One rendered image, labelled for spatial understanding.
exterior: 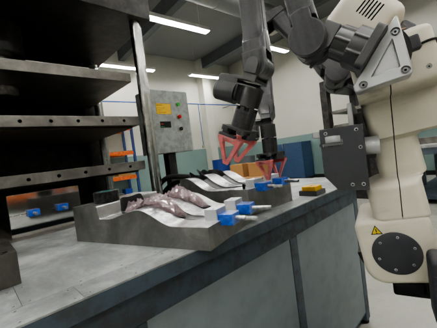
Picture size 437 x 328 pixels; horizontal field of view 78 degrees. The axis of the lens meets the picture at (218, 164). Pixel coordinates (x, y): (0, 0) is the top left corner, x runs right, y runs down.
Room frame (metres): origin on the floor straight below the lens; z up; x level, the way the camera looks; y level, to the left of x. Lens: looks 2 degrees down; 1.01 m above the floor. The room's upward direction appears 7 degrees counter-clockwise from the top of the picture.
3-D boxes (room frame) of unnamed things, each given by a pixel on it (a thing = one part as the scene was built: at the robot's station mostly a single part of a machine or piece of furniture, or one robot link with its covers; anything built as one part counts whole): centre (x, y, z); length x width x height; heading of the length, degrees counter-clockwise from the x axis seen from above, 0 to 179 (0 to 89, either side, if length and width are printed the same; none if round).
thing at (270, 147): (1.01, -0.20, 1.02); 0.10 x 0.07 x 0.07; 134
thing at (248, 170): (6.24, -0.67, 0.37); 1.20 x 0.82 x 0.74; 48
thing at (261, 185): (0.91, -0.15, 0.89); 0.13 x 0.05 x 0.05; 44
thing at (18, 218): (1.35, 0.94, 0.87); 0.50 x 0.27 x 0.17; 43
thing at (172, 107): (1.80, 0.32, 0.73); 0.30 x 0.22 x 1.47; 133
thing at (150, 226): (0.84, 0.20, 0.85); 0.50 x 0.26 x 0.11; 61
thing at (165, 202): (0.84, 0.19, 0.90); 0.26 x 0.18 x 0.08; 61
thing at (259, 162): (0.99, -0.18, 0.95); 0.07 x 0.07 x 0.09; 44
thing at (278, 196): (1.15, -0.01, 0.87); 0.50 x 0.26 x 0.14; 43
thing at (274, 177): (0.98, -0.22, 0.89); 0.13 x 0.05 x 0.05; 44
